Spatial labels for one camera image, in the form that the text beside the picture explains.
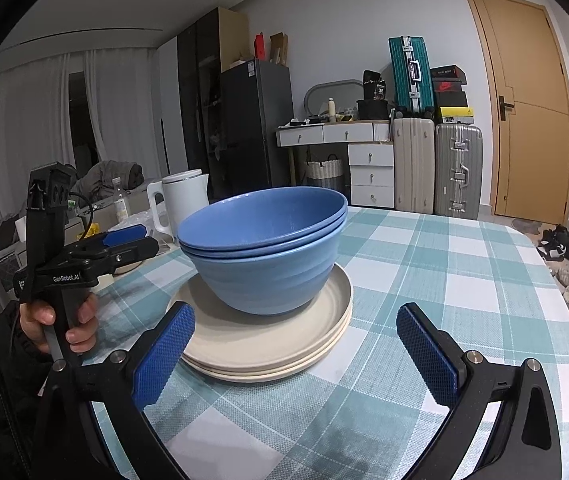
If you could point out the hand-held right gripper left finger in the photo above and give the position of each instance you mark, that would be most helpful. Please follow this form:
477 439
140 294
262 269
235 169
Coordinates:
164 355

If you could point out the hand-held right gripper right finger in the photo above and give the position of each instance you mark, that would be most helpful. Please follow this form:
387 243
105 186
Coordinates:
429 355

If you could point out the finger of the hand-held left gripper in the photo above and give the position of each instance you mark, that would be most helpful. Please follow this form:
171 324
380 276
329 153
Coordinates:
124 235
124 257

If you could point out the cream plate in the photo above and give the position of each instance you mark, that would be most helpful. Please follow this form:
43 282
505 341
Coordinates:
244 335
254 379
254 370

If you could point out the person's left forearm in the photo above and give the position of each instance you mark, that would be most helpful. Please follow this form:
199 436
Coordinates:
9 390

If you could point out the person's left hand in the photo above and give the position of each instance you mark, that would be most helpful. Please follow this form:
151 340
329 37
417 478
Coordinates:
87 330

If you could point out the clear plastic bag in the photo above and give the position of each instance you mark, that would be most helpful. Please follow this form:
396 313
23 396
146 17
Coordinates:
139 225

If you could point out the clear plastic water bottle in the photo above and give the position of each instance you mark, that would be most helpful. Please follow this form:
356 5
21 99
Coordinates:
120 200

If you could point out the grey jacket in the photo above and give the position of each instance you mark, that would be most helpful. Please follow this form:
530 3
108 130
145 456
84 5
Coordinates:
109 175

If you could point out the white electric kettle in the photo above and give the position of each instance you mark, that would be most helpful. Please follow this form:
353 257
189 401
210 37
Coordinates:
184 200

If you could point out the white curtain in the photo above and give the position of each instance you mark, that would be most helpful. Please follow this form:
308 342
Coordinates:
19 125

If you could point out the black tall cabinet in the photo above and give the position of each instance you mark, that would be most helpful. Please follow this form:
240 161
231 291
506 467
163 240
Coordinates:
199 110

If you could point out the grey doormat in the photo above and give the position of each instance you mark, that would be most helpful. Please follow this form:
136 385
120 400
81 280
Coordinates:
524 226

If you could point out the dark grey fridge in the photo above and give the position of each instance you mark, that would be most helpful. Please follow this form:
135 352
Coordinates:
254 125

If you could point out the silver suitcase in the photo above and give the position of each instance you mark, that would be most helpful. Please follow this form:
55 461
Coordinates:
456 170

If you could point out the white desk with drawers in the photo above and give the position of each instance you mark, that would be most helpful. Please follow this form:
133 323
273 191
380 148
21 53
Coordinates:
369 175

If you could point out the beige suitcase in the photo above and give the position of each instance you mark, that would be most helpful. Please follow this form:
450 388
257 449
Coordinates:
414 165

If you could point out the white and grey basket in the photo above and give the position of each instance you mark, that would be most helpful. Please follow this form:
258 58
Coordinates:
324 172

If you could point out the flat cardboard sheet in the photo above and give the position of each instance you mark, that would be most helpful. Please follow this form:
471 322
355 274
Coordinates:
234 40

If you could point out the wooden door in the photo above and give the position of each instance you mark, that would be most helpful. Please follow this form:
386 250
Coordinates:
529 150

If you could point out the red box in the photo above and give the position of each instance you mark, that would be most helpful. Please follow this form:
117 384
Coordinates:
260 47

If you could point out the oval mirror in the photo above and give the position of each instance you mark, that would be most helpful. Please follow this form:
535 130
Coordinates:
317 92

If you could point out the small open cardboard box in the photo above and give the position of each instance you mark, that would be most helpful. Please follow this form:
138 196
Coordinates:
278 50

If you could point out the yellow and black shoebox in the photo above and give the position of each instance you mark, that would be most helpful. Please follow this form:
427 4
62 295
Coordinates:
456 115

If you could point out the cream bottle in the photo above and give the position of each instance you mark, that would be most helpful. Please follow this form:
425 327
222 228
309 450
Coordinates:
332 110

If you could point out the black storage box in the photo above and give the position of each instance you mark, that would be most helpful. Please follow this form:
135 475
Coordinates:
373 109

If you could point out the plain black shoebox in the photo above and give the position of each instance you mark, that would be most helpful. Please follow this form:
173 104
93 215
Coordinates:
452 99

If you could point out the black pouch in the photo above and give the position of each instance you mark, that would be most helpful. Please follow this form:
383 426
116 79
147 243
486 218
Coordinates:
374 85

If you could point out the teal suitcase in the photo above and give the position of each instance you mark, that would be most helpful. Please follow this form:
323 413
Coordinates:
407 75

